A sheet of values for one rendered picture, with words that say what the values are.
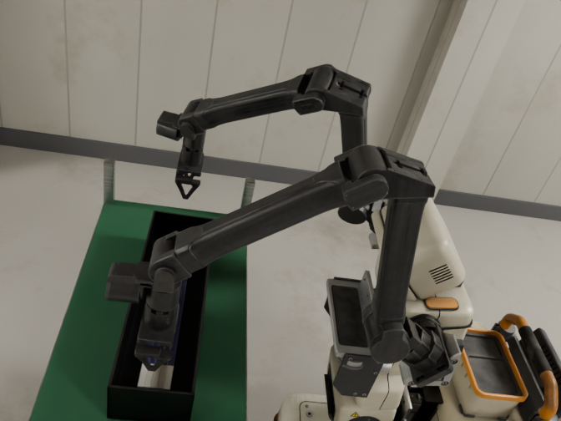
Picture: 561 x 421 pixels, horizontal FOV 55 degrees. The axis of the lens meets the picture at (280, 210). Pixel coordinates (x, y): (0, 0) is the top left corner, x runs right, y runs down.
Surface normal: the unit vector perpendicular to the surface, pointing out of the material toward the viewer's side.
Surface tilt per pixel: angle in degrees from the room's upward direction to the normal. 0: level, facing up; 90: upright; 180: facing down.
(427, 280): 90
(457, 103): 90
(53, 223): 0
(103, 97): 90
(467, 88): 90
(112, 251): 0
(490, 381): 0
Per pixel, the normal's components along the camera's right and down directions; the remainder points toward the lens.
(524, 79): 0.05, 0.61
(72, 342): 0.19, -0.78
